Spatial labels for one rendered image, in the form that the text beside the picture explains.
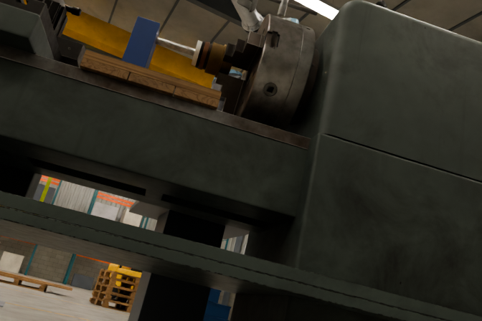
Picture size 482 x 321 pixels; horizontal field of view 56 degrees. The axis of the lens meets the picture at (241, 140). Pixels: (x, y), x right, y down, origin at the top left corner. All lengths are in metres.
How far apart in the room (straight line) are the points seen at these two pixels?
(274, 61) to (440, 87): 0.41
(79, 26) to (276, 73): 11.27
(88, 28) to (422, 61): 11.38
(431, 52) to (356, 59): 0.21
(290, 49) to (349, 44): 0.14
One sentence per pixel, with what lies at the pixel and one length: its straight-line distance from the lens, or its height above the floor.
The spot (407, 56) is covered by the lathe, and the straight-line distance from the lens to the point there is 1.18.
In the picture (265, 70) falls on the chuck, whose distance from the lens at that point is 1.09.
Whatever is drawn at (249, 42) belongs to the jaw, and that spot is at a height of 1.07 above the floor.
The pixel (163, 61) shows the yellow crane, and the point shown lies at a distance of 12.32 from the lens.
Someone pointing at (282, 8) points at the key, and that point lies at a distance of 1.32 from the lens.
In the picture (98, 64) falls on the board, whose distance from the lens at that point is 1.01.
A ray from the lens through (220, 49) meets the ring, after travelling 1.21.
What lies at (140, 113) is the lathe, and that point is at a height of 0.81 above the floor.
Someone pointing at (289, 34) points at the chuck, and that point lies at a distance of 1.15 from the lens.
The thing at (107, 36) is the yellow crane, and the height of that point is 6.17.
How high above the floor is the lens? 0.47
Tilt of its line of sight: 21 degrees up
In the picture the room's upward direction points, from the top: 14 degrees clockwise
